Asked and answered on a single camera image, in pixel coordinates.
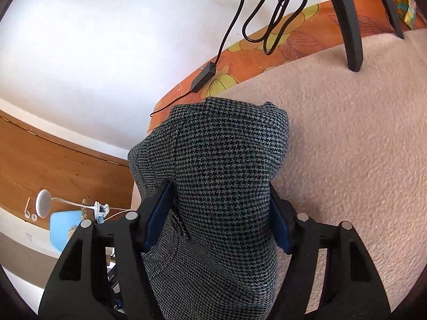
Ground white desk lamp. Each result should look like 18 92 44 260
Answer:
35 189 110 222

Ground black chair leg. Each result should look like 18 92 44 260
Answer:
318 0 363 73
369 0 405 39

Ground wooden door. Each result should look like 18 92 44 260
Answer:
0 108 131 230

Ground black power adapter cable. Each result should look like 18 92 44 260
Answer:
150 0 308 118

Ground yellow patterned cloth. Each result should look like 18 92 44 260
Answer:
391 0 421 30

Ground light blue board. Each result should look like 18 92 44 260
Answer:
49 211 88 253

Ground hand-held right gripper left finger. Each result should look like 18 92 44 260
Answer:
38 180 174 320

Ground orange floral bed sheet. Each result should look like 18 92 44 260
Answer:
146 0 405 134

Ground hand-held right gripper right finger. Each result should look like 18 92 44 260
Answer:
267 184 392 320

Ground beige fleece blanket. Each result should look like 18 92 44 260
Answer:
132 28 427 320

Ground houndstooth grey pants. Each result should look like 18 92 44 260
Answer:
127 97 290 320

